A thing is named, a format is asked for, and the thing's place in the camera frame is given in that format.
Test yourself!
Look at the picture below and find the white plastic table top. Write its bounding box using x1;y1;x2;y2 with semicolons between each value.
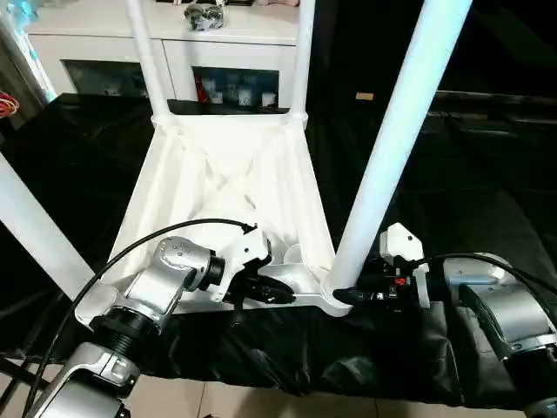
74;109;356;332

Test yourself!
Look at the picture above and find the black work mat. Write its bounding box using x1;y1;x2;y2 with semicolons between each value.
0;91;557;410

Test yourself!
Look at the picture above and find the white cabinet with glass doors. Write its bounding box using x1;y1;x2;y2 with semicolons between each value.
26;0;314;110

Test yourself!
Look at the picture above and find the shiny ornament on cabinet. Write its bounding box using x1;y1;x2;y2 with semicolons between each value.
185;3;227;31

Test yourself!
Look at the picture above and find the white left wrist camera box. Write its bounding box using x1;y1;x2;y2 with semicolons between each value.
213;225;274;306

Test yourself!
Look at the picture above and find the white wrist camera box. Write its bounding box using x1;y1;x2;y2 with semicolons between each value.
213;225;274;306
379;222;429;307

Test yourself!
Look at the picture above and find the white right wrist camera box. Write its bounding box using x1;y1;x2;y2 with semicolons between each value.
379;222;429;307

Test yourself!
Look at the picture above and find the black metal stand frame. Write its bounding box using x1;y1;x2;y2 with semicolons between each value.
0;353;46;418

